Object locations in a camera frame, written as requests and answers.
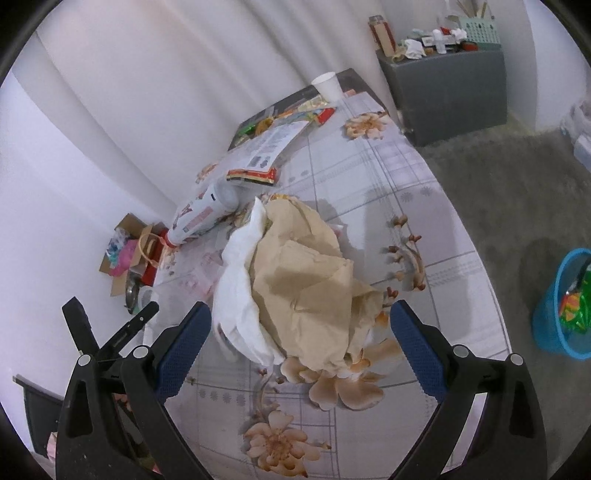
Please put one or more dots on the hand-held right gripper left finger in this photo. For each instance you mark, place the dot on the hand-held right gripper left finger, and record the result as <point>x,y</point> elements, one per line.
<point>184,350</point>

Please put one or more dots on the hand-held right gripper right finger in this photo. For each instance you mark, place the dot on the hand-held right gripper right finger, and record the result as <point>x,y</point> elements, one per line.
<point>415,350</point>

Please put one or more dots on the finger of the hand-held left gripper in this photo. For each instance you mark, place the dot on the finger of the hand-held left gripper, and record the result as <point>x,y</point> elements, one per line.
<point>131,325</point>
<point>81,327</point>

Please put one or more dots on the white tissue paper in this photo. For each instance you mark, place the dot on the white tissue paper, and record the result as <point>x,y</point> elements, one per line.
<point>235,277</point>

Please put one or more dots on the brown paper bag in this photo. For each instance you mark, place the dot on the brown paper bag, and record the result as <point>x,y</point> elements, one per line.
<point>300,277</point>

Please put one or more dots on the blue plastic wastebasket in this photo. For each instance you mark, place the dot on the blue plastic wastebasket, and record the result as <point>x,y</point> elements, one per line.
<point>549,318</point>

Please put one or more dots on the cardboard box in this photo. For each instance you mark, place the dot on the cardboard box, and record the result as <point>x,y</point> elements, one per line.
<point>117,279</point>

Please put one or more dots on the red gift bag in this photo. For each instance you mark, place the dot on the red gift bag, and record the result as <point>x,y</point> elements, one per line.
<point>151,263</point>

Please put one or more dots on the dark board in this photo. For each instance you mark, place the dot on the dark board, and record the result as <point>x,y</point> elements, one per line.
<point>39,415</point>

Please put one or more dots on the white red plastic bag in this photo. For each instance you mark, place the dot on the white red plastic bag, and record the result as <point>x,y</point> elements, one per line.
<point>198,214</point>

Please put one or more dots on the colourful wrappers in wastebasket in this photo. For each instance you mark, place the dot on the colourful wrappers in wastebasket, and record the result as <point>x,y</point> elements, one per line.
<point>577,304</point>

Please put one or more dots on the flat printed food box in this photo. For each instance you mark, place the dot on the flat printed food box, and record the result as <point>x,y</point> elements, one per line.
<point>268,145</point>

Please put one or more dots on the green and yellow snack packets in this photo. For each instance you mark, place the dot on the green and yellow snack packets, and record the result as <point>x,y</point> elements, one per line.
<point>256,128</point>

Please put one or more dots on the grey cabinet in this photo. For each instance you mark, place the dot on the grey cabinet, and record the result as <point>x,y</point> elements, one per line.
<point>443,97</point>

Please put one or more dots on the colourful striped snack packet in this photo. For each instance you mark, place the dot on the colourful striped snack packet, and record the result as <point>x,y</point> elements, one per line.
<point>318,113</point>

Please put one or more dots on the white plastic bags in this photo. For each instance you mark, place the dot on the white plastic bags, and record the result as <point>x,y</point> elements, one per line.
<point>577,134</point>

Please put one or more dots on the white paper cup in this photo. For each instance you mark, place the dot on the white paper cup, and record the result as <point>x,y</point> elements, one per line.
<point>328,87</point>

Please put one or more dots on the clutter of bottles on cabinet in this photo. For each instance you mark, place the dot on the clutter of bottles on cabinet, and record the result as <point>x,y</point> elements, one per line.
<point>441,41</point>

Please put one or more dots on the green perforated basket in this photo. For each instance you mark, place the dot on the green perforated basket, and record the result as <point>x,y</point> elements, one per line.
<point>482,32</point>

